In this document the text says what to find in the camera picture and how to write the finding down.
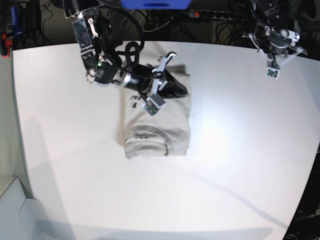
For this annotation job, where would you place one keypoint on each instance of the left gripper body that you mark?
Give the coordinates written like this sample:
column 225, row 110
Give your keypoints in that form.
column 277, row 44

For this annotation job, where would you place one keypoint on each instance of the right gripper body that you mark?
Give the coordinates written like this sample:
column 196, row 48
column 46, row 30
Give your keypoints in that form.
column 173, row 88

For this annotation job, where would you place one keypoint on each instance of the beige t-shirt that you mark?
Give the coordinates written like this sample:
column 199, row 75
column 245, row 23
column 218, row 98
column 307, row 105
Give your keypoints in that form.
column 168, row 132

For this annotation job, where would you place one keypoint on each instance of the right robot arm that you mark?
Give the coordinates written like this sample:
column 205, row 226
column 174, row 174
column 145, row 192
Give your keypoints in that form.
column 105, row 65

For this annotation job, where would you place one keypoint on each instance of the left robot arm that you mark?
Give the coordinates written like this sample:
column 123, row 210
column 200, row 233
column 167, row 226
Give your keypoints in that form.
column 275, row 27

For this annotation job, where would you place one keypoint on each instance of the blue box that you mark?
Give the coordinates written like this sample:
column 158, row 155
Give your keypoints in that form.
column 155, row 4

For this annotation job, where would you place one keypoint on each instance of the red black clamp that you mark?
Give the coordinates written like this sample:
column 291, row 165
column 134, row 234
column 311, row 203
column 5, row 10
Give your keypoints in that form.
column 6, row 41

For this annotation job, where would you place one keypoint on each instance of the black power strip red switch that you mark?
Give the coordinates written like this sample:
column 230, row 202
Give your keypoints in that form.
column 214, row 15

